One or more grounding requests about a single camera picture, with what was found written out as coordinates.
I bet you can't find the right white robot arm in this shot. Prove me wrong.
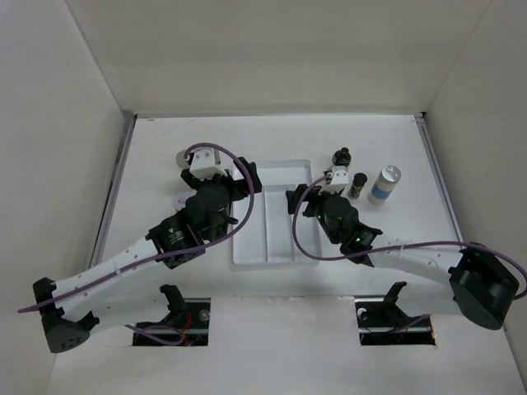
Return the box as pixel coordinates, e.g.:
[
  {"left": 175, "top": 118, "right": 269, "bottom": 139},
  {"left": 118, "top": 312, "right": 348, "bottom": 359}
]
[{"left": 286, "top": 184, "right": 520, "bottom": 330}]

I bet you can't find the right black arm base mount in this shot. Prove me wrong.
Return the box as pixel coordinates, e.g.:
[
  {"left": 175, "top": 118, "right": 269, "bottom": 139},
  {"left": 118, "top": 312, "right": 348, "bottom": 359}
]
[{"left": 355, "top": 281, "right": 436, "bottom": 346}]

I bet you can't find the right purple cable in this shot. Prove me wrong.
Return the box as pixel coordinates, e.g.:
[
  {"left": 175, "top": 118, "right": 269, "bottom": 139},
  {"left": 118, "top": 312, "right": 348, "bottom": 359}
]
[{"left": 291, "top": 173, "right": 527, "bottom": 300}]

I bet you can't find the small black cap spice bottle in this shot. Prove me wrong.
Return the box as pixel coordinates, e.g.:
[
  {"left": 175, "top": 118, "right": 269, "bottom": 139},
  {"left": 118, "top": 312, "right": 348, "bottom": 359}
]
[{"left": 348, "top": 173, "right": 367, "bottom": 199}]

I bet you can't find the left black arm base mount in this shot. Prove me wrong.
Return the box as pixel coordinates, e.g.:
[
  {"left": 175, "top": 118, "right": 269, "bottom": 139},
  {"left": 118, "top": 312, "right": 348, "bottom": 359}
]
[{"left": 132, "top": 285, "right": 212, "bottom": 347}]

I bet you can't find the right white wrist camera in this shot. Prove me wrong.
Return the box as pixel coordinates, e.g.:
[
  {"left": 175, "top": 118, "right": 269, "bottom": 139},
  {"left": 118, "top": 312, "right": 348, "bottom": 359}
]
[{"left": 322, "top": 166, "right": 349, "bottom": 194}]

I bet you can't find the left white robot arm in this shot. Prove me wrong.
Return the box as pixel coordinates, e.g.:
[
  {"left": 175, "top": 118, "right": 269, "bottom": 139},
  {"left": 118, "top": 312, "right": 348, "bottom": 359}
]
[{"left": 33, "top": 149, "right": 262, "bottom": 354}]

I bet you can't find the white red lid jar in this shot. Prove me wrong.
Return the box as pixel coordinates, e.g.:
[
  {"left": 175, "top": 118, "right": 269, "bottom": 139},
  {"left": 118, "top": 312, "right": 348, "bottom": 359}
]
[{"left": 171, "top": 193, "right": 189, "bottom": 211}]

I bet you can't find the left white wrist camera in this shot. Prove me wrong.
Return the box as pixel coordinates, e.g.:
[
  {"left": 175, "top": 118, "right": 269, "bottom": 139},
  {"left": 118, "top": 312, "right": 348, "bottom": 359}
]
[{"left": 189, "top": 148, "right": 222, "bottom": 180}]

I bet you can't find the silver lid bead jar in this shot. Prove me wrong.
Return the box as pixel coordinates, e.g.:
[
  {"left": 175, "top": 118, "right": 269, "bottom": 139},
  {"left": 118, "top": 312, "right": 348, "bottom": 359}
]
[
  {"left": 368, "top": 165, "right": 401, "bottom": 205},
  {"left": 175, "top": 150, "right": 194, "bottom": 170}
]

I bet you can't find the black cap white powder bottle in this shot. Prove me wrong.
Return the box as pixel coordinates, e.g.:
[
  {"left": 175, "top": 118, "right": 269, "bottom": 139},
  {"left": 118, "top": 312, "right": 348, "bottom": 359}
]
[{"left": 332, "top": 147, "right": 352, "bottom": 169}]

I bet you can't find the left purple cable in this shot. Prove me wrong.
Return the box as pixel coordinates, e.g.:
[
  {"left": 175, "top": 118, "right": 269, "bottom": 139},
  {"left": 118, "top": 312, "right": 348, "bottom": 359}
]
[{"left": 16, "top": 142, "right": 255, "bottom": 314}]

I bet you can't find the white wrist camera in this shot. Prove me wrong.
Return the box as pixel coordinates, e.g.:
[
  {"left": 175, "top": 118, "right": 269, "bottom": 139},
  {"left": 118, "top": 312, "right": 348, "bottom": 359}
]
[
  {"left": 189, "top": 148, "right": 222, "bottom": 180},
  {"left": 322, "top": 166, "right": 349, "bottom": 194}
]

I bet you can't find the purple cable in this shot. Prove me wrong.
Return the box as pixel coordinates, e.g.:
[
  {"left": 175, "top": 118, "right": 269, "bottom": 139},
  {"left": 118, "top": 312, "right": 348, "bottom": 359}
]
[
  {"left": 16, "top": 142, "right": 255, "bottom": 314},
  {"left": 291, "top": 173, "right": 527, "bottom": 300}
]

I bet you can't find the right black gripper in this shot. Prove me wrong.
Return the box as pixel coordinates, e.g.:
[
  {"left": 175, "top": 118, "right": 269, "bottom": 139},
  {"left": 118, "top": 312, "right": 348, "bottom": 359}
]
[{"left": 287, "top": 184, "right": 343, "bottom": 244}]

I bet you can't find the white divided organizer tray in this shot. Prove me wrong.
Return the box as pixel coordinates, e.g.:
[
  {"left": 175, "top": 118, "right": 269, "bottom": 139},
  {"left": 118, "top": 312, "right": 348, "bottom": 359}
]
[{"left": 232, "top": 159, "right": 319, "bottom": 271}]

